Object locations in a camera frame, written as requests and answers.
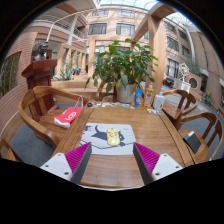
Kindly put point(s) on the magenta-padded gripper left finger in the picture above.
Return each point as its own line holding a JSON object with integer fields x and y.
{"x": 59, "y": 165}

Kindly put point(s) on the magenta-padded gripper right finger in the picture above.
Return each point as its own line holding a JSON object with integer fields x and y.
{"x": 163, "y": 165}

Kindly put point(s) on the yellow computer mouse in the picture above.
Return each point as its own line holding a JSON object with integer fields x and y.
{"x": 113, "y": 136}

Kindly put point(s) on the grey cat-print mouse pad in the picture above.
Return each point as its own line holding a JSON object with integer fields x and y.
{"x": 126, "y": 146}

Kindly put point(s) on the black notebook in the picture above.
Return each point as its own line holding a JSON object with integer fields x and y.
{"x": 192, "y": 141}

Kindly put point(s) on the wooden armchair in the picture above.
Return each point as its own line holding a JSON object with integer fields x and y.
{"x": 46, "y": 125}
{"x": 100, "y": 91}
{"x": 203, "y": 151}
{"x": 8, "y": 151}
{"x": 175, "y": 111}

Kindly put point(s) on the red paper bag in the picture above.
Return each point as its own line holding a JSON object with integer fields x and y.
{"x": 68, "y": 116}

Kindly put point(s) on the small white packet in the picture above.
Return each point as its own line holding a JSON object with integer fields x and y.
{"x": 151, "y": 111}

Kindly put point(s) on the white pump bottle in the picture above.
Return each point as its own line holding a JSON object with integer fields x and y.
{"x": 158, "y": 102}

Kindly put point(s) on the small black key fob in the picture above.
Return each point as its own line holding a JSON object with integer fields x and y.
{"x": 89, "y": 104}

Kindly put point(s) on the yellow orange bottle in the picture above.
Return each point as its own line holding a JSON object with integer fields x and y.
{"x": 148, "y": 98}

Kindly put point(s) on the small blue packet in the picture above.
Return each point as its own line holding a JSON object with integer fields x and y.
{"x": 125, "y": 105}

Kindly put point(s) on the blue squeeze tube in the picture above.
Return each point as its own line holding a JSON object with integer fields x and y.
{"x": 138, "y": 98}

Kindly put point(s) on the yellow flower potted plant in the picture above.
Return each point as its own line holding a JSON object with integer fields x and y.
{"x": 208, "y": 98}

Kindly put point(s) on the green agave plant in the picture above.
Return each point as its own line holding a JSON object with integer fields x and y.
{"x": 65, "y": 75}

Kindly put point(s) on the dark red wooden lectern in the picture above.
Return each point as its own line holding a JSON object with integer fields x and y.
{"x": 40, "y": 75}

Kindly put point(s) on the white abstract sculpture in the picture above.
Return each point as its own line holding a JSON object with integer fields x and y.
{"x": 184, "y": 71}

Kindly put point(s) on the leafy plant in white pot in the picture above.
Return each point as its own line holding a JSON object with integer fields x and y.
{"x": 123, "y": 66}

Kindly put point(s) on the dark bust statue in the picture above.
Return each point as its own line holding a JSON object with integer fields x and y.
{"x": 41, "y": 51}

